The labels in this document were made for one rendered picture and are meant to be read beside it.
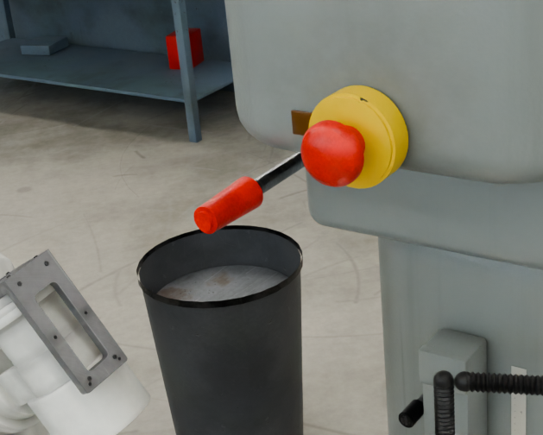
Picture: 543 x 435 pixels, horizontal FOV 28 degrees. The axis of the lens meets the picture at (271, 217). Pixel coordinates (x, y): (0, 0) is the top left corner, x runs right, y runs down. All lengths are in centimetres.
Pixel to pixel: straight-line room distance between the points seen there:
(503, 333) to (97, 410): 32
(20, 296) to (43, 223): 444
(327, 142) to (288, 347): 245
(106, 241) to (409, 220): 406
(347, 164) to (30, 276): 21
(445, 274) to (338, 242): 371
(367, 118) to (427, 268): 24
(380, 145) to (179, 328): 234
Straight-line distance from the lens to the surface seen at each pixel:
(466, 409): 85
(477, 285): 83
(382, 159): 64
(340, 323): 395
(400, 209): 79
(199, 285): 322
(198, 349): 297
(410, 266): 85
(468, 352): 83
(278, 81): 69
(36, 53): 707
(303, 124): 68
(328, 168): 62
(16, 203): 539
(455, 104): 63
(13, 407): 74
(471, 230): 77
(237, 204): 72
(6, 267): 84
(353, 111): 64
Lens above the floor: 199
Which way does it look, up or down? 24 degrees down
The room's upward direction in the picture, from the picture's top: 6 degrees counter-clockwise
